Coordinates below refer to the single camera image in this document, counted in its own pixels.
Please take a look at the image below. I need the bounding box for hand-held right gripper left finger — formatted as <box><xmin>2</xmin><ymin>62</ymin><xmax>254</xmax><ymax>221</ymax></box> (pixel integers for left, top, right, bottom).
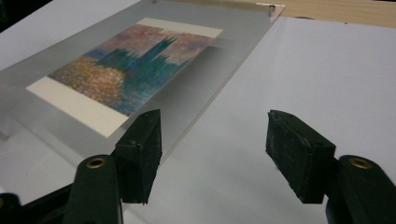
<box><xmin>110</xmin><ymin>108</ymin><xmax>163</xmax><ymax>205</ymax></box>

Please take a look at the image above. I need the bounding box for painting print with white border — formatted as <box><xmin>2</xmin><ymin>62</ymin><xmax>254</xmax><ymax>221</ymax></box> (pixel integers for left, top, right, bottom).
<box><xmin>25</xmin><ymin>17</ymin><xmax>224</xmax><ymax>139</ymax></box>

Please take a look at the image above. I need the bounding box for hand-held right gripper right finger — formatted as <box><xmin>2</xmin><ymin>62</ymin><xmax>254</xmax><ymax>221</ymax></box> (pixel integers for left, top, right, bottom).
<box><xmin>264</xmin><ymin>108</ymin><xmax>338</xmax><ymax>205</ymax></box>

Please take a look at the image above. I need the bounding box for clear acrylic photo frame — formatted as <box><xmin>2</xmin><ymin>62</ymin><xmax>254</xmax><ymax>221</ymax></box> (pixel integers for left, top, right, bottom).
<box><xmin>0</xmin><ymin>0</ymin><xmax>287</xmax><ymax>213</ymax></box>

